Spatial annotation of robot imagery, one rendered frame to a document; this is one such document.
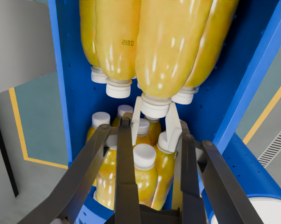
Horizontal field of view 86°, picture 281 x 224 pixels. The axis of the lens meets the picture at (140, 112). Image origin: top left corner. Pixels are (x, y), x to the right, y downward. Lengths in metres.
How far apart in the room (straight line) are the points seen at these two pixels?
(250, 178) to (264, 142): 1.41
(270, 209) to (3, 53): 1.00
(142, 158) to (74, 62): 0.20
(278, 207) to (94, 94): 0.65
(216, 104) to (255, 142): 1.72
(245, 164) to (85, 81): 0.64
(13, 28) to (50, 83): 1.05
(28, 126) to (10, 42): 1.55
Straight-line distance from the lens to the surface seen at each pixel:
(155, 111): 0.19
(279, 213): 0.74
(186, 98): 0.25
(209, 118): 0.34
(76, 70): 0.30
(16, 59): 0.73
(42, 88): 1.79
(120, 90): 0.23
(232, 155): 0.75
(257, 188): 0.67
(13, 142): 2.49
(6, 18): 0.70
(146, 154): 0.25
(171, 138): 0.16
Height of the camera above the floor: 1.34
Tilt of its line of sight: 62 degrees down
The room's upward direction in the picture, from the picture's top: 170 degrees counter-clockwise
